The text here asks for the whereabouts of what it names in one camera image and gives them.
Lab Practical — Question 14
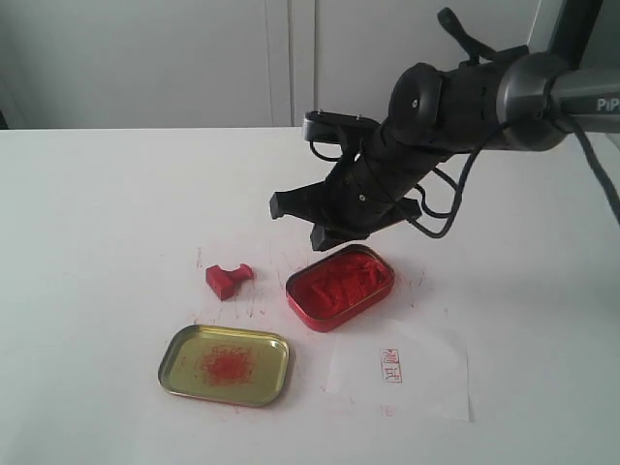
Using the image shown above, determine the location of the dark vertical post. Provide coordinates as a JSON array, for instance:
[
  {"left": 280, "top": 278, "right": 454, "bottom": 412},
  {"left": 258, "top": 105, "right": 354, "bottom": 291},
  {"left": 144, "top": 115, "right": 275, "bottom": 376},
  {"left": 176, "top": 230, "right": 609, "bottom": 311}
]
[{"left": 546, "top": 0, "right": 604, "bottom": 69}]

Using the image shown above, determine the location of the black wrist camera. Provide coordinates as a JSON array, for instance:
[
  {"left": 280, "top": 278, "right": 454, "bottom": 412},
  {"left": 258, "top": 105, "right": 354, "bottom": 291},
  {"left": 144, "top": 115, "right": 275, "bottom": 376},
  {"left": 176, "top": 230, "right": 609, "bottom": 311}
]
[{"left": 302, "top": 110, "right": 380, "bottom": 146}]

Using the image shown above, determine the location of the white cabinet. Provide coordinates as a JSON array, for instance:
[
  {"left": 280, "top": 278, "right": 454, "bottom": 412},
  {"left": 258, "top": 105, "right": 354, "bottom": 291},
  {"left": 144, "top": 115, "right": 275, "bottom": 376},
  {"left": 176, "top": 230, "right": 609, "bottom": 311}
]
[{"left": 0, "top": 0, "right": 568, "bottom": 130}]

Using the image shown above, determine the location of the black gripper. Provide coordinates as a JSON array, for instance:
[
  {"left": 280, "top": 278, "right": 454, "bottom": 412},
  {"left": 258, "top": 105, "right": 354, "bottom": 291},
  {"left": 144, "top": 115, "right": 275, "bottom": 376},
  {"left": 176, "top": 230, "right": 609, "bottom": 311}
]
[{"left": 269, "top": 144, "right": 421, "bottom": 251}]

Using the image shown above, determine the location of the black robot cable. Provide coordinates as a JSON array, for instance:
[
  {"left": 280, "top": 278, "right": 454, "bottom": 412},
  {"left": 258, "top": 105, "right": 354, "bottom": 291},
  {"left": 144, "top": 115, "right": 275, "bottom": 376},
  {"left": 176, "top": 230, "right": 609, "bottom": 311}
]
[{"left": 411, "top": 7, "right": 620, "bottom": 241}]

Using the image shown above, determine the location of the red ink pad tin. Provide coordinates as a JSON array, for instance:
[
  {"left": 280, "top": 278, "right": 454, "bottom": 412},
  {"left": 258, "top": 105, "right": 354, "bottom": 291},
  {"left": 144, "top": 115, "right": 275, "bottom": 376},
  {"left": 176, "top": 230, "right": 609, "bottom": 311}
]
[{"left": 285, "top": 244, "right": 394, "bottom": 333}]

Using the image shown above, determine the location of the white paper sheet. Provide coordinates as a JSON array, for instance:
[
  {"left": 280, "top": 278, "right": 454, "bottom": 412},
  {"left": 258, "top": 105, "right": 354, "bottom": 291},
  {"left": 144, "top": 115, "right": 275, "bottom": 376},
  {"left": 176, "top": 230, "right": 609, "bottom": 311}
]
[{"left": 325, "top": 321, "right": 472, "bottom": 422}]

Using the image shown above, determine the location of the red stamp block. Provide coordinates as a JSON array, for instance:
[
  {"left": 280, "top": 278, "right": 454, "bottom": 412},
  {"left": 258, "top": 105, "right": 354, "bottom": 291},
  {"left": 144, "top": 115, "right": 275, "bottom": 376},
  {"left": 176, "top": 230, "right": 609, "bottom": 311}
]
[{"left": 205, "top": 263, "right": 254, "bottom": 301}]

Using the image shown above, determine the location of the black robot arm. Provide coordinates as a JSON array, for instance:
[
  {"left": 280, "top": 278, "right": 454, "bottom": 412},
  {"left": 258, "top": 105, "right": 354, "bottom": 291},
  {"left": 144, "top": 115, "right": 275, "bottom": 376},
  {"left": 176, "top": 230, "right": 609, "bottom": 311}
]
[{"left": 269, "top": 53, "right": 619, "bottom": 251}]

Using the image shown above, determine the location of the gold metal tin lid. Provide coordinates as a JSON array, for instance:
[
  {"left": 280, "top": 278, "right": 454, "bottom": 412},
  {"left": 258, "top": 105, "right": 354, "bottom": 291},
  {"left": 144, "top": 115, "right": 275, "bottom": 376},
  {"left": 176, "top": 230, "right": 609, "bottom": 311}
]
[{"left": 158, "top": 325, "right": 290, "bottom": 408}]

